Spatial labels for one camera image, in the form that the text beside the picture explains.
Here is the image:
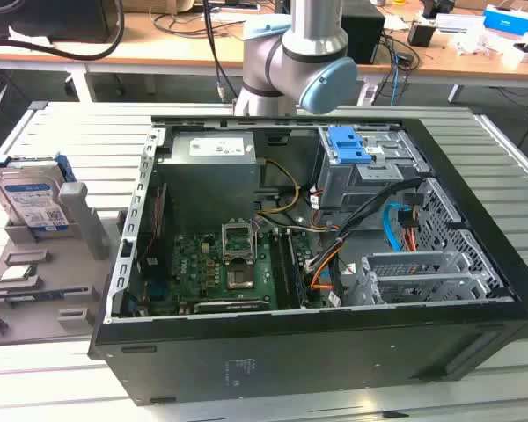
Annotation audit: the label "small black cube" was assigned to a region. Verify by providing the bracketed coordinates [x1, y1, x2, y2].
[407, 21, 437, 48]

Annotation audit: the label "orange wires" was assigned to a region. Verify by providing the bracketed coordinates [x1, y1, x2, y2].
[308, 240, 345, 292]

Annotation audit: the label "black graphics card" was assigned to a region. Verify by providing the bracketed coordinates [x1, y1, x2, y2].
[192, 298, 272, 315]

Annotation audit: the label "thin black hanging cable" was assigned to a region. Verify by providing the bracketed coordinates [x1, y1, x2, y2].
[201, 0, 231, 100]

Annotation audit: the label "blue cardboard box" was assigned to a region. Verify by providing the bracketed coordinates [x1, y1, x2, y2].
[482, 4, 528, 33]

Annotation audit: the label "grey power supply unit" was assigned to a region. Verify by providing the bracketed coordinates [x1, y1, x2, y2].
[157, 131, 266, 223]

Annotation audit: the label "grey parts rack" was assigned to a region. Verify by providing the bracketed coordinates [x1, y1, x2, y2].
[0, 182, 129, 348]

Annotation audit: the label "black open PC case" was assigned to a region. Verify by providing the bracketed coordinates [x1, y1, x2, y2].
[87, 114, 528, 408]

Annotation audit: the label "silver CPU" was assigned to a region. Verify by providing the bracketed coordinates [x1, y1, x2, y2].
[0, 265, 39, 283]

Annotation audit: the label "hard disk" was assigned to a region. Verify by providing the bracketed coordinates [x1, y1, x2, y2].
[0, 153, 77, 233]

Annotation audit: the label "wooden desk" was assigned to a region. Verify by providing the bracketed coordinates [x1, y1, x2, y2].
[0, 0, 528, 105]

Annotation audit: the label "yellow wires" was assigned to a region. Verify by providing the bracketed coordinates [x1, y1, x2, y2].
[256, 158, 304, 216]

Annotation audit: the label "black box speaker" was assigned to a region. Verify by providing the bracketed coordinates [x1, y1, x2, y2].
[341, 4, 387, 66]

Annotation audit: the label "blue empty disk carrier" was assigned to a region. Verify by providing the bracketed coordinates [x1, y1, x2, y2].
[326, 126, 374, 165]

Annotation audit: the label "RAM stick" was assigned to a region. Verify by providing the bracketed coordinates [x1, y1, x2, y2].
[4, 291, 71, 304]

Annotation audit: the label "metal socket cover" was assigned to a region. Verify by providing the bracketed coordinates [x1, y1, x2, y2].
[220, 216, 260, 266]

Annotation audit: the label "black wire bundle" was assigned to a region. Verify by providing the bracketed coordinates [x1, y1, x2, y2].
[333, 177, 424, 250]

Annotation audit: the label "thick black cable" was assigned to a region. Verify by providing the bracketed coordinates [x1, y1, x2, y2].
[7, 0, 125, 62]

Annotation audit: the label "CPU socket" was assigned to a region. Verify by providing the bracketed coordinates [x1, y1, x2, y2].
[225, 260, 257, 292]

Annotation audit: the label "black RAM slot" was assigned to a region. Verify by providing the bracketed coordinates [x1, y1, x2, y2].
[268, 228, 310, 309]

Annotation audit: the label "blue wire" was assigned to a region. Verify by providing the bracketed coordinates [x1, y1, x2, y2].
[381, 203, 407, 255]

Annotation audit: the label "black monitor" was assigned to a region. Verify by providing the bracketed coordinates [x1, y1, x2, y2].
[0, 0, 125, 45]

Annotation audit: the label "metal disk bay cage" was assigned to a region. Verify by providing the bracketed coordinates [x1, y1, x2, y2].
[315, 125, 431, 223]

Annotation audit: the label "blue network cable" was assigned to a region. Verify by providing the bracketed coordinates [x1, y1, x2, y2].
[388, 51, 402, 107]

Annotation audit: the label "green motherboard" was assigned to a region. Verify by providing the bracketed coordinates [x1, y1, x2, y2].
[144, 228, 327, 316]

